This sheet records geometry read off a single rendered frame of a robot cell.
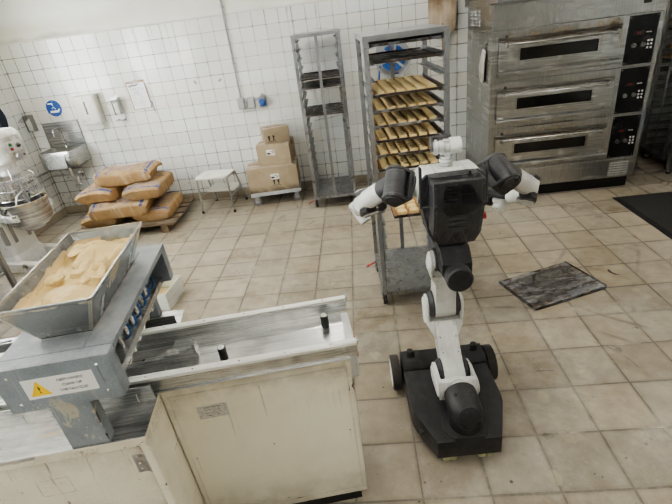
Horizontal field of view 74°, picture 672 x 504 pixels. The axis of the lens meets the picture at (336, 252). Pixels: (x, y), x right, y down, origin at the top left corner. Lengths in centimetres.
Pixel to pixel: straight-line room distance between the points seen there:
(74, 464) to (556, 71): 465
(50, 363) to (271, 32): 466
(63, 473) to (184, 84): 477
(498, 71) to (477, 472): 354
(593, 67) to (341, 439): 416
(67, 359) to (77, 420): 23
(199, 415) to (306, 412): 40
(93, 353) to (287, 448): 88
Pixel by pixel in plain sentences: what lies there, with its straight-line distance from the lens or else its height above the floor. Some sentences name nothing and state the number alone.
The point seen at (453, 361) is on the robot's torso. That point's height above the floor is 36.
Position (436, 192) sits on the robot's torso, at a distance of 175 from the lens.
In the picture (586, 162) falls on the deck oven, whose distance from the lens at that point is 533.
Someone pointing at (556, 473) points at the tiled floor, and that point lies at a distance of 246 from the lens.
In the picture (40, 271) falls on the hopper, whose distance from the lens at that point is 180.
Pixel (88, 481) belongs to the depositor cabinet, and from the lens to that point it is 186.
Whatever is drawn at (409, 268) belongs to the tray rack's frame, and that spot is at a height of 15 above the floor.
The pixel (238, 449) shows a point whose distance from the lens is 196.
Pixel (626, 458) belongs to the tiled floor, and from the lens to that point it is 261.
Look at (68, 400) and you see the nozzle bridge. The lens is 159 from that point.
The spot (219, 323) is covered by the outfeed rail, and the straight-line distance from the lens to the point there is 192.
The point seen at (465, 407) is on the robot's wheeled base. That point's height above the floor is 35.
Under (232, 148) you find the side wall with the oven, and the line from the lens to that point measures 592.
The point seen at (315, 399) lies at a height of 67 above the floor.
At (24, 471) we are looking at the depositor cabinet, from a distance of 188.
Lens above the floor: 193
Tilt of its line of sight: 28 degrees down
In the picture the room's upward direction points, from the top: 8 degrees counter-clockwise
